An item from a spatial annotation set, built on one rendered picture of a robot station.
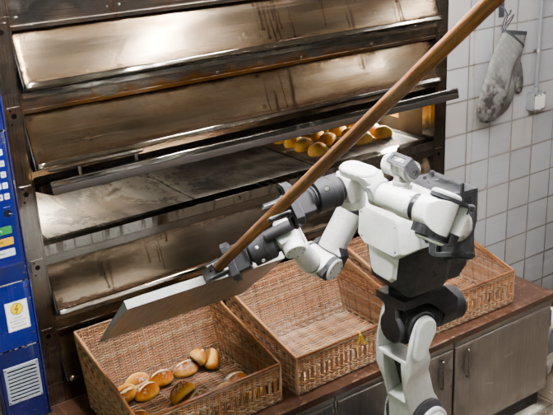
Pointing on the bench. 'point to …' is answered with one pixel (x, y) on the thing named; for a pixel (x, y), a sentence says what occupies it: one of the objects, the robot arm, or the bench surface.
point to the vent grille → (23, 381)
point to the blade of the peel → (181, 300)
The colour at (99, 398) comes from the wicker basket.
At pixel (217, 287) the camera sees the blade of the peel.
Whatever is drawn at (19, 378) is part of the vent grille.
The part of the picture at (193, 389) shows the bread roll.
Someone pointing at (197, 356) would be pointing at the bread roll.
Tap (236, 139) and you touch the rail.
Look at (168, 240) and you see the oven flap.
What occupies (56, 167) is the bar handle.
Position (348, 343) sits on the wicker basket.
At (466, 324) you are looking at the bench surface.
